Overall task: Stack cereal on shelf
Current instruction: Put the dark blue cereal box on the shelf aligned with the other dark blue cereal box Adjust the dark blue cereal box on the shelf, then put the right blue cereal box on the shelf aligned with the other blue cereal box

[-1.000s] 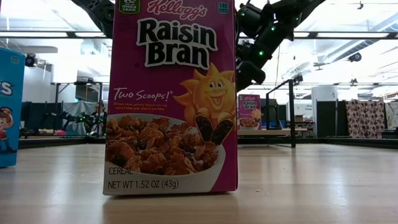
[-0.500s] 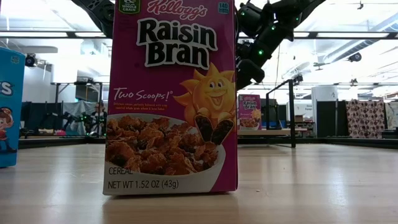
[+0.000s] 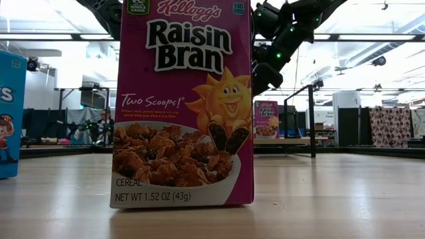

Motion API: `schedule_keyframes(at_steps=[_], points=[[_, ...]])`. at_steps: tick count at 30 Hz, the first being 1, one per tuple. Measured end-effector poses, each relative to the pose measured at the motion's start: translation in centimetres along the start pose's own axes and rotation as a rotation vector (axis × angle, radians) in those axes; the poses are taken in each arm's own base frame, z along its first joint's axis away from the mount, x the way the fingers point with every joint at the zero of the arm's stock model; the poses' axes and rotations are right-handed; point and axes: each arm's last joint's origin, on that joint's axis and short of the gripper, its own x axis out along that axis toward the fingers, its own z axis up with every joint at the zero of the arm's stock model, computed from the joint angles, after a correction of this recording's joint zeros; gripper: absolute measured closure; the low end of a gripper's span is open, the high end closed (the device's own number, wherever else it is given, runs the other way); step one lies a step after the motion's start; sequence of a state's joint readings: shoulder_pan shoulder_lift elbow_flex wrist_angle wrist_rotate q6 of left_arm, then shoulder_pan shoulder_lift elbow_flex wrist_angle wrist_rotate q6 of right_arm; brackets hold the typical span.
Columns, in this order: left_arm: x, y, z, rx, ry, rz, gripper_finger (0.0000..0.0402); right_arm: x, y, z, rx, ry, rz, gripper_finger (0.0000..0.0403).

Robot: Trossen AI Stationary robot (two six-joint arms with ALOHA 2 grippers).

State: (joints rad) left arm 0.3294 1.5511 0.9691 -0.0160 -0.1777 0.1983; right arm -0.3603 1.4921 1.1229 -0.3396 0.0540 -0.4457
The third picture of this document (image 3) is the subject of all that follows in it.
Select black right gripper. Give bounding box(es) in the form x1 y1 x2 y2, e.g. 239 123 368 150
252 35 305 98

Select Raisin Bran cereal box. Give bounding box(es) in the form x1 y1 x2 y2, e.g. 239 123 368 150
254 100 280 139
109 0 256 210

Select wooden shelf black metal legs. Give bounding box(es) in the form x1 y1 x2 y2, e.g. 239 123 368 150
254 84 329 159

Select Rice Krispies cereal box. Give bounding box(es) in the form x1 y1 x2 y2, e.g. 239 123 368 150
0 49 28 180

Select brown dotted cloth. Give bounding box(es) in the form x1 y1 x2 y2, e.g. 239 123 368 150
368 106 413 149

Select light patterned cloth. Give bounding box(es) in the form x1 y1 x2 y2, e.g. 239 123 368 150
411 108 425 139

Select person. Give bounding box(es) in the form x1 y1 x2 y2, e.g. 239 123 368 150
94 109 116 145

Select dark monitor on stand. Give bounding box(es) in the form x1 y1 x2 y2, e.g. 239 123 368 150
79 86 111 110

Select grey draped cloth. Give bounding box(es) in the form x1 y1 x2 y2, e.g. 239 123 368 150
66 106 100 133

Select black aluminium table frame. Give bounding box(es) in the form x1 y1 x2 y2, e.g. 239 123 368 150
0 32 425 159

